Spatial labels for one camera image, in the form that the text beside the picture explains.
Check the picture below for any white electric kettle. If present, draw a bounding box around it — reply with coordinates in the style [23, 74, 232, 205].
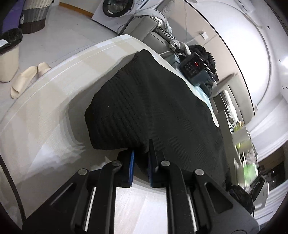
[249, 175, 269, 211]

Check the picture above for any grey sofa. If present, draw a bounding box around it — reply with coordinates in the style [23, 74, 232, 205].
[120, 8, 175, 58]

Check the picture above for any pile of black clothes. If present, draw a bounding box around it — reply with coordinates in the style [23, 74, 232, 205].
[187, 44, 219, 95]

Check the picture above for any beige bed headboard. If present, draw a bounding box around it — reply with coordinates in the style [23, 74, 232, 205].
[214, 73, 255, 124]

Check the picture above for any checkered beige table cloth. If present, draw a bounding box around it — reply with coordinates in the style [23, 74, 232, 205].
[0, 33, 167, 234]

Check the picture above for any beige slipper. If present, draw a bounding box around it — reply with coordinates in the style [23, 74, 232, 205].
[38, 62, 51, 78]
[10, 66, 38, 99]

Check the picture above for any green and white humidifier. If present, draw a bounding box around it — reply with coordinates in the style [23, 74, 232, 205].
[243, 151, 258, 190]

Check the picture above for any blue checkered table cloth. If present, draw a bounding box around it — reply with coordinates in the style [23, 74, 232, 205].
[173, 63, 214, 113]

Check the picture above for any beige slipper near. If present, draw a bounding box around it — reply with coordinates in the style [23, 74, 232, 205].
[10, 66, 38, 99]

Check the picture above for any beige slipper far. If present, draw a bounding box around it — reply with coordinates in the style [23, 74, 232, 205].
[38, 62, 51, 78]

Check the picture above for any white washing machine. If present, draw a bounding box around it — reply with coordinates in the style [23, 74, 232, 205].
[92, 0, 161, 34]

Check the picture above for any woven laundry basket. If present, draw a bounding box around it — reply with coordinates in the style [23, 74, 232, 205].
[19, 0, 54, 34]

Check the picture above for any beige trash bin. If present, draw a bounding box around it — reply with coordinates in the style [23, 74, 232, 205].
[0, 28, 23, 82]

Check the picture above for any black knit t-shirt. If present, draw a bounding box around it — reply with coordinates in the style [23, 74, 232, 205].
[84, 50, 230, 188]

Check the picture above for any beige side cabinet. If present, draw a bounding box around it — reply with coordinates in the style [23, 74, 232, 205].
[211, 90, 257, 181]

